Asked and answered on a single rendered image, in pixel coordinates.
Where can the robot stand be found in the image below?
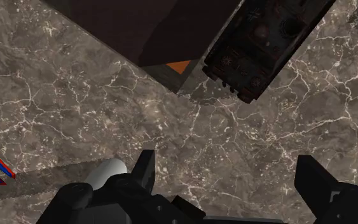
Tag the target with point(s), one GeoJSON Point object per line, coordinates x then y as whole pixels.
{"type": "Point", "coordinates": [129, 28]}

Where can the white cylinder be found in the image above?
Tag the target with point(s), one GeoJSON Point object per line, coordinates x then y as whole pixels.
{"type": "Point", "coordinates": [107, 172]}

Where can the dark brown toy tank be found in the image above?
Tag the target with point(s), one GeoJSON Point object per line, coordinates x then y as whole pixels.
{"type": "Point", "coordinates": [259, 46]}

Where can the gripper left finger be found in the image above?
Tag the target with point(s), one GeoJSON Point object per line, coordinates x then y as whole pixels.
{"type": "Point", "coordinates": [126, 198]}

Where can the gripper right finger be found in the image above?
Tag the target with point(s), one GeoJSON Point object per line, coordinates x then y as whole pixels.
{"type": "Point", "coordinates": [336, 198]}

